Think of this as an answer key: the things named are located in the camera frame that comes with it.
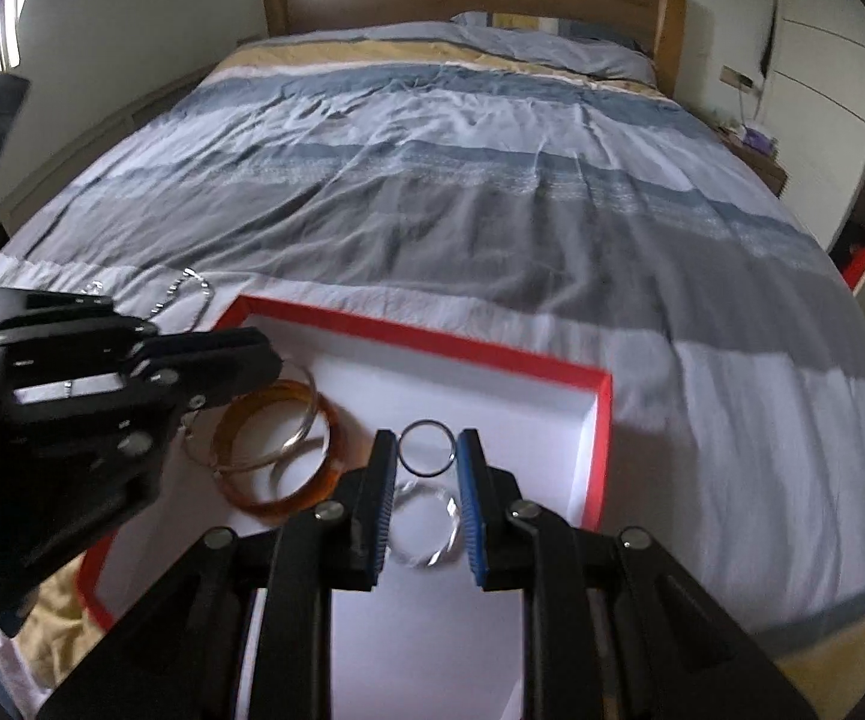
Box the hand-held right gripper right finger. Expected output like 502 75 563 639
456 427 816 720

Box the striped pillow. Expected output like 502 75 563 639
451 11 659 83

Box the thin silver bangle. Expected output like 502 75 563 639
181 360 332 477

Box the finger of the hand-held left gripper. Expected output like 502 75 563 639
121 326 284 410
0 287 160 350

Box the thin metal ring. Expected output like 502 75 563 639
398 420 455 477

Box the red plastic item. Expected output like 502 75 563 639
837 225 865 290

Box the striped duvet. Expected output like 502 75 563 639
0 19 865 720

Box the silver chain necklace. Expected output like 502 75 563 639
149 268 212 332

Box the red jewelry box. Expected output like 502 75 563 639
76 294 615 720

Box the white wardrobe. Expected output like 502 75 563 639
755 0 865 256

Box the wooden nightstand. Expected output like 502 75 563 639
710 120 789 200

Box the twisted silver bangle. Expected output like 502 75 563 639
386 478 471 569

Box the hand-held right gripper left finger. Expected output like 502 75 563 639
38 429 400 720

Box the black hanging strap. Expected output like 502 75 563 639
758 0 782 87

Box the amber bangle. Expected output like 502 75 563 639
211 381 344 518

